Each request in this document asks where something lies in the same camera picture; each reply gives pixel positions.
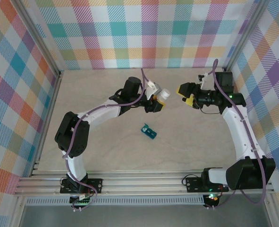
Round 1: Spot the white pill bottle orange label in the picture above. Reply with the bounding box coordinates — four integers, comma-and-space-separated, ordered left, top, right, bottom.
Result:
153, 88, 171, 102

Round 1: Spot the teal pill organizer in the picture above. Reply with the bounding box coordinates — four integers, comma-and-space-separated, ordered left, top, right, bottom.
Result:
140, 122, 158, 140

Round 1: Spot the right control board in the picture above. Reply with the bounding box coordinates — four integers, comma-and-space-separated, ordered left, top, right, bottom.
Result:
205, 193, 221, 204

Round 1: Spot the control board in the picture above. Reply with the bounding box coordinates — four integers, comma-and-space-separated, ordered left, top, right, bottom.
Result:
205, 193, 221, 204
69, 195, 93, 207

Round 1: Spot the left control board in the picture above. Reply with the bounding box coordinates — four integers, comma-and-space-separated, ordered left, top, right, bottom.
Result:
69, 195, 93, 207

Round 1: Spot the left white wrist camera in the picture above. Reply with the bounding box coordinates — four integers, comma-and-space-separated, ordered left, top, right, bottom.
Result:
145, 81, 162, 100

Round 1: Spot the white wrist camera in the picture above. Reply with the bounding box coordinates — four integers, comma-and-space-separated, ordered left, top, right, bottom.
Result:
198, 73, 212, 91
145, 81, 162, 100

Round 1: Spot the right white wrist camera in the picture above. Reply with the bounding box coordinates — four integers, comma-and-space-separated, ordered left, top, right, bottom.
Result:
198, 73, 212, 91

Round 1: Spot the aluminium frame post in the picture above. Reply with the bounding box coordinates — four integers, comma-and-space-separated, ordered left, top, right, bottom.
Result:
222, 0, 270, 73
16, 0, 64, 80

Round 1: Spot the aluminium mounting rail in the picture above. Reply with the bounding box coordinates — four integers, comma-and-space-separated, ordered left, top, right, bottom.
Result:
13, 169, 275, 197

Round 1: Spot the thin black base cable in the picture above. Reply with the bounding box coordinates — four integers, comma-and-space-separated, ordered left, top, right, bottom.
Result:
181, 174, 192, 187

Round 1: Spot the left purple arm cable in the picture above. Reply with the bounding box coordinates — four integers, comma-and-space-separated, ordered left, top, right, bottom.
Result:
62, 68, 152, 212

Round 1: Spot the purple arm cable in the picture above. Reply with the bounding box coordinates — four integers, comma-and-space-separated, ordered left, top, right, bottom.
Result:
62, 68, 152, 212
206, 58, 266, 210

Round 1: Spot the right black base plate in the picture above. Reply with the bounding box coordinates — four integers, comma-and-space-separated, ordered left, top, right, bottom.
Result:
185, 176, 230, 193

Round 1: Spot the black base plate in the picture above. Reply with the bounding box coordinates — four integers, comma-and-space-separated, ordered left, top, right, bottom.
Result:
185, 176, 230, 193
59, 177, 104, 195

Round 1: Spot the aluminium side rail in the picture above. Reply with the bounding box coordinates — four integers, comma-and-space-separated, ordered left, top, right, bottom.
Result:
30, 70, 64, 177

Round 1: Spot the grey slotted cable duct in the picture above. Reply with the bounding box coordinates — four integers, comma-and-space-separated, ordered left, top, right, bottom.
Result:
25, 195, 206, 206

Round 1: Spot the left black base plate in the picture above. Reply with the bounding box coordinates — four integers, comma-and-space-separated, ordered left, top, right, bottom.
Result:
59, 177, 104, 195

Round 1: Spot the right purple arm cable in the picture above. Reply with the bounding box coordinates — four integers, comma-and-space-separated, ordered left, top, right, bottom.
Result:
206, 58, 266, 210

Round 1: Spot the aluminium frame leg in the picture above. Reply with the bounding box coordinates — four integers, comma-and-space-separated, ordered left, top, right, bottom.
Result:
262, 192, 279, 227
9, 196, 28, 227

